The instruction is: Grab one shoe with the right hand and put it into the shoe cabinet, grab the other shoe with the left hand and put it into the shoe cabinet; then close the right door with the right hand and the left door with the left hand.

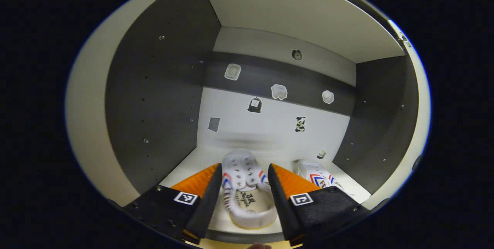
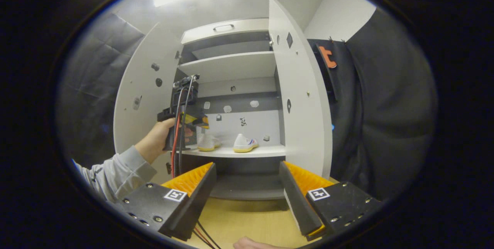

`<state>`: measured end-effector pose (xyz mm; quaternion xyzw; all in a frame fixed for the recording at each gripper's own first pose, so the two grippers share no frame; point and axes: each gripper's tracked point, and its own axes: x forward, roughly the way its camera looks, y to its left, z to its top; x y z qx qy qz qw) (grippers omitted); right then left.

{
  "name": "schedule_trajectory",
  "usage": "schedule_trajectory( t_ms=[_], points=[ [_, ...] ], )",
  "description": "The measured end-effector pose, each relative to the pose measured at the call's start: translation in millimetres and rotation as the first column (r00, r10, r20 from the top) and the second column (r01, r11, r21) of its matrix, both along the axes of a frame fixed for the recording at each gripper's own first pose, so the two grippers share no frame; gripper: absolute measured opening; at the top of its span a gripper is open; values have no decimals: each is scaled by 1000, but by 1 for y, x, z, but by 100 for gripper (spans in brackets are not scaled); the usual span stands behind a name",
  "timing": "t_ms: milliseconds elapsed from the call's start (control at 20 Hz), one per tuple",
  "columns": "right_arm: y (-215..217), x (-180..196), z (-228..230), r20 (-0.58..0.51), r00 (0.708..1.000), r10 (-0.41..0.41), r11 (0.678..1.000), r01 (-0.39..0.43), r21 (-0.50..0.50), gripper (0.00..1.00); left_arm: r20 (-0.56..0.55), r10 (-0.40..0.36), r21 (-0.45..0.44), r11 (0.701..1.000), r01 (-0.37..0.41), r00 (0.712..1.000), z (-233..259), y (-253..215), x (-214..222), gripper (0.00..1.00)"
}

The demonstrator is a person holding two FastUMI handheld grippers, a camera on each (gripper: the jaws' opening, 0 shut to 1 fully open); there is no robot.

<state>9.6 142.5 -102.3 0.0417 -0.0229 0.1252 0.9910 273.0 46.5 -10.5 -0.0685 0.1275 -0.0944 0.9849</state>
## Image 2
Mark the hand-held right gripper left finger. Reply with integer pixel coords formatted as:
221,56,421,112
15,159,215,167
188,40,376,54
116,161,218,242

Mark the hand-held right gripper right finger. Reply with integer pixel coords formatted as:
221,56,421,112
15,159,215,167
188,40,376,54
279,160,383,242

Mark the white shoe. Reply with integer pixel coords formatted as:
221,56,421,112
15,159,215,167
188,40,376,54
233,133,259,153
197,132,221,152

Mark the white cabinet door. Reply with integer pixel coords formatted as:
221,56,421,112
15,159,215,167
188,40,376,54
268,0,333,182
113,23,184,184

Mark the black backdrop cloth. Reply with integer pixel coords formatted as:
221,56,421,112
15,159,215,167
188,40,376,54
58,8,438,201

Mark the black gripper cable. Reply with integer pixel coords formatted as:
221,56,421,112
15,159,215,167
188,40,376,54
178,75,222,249

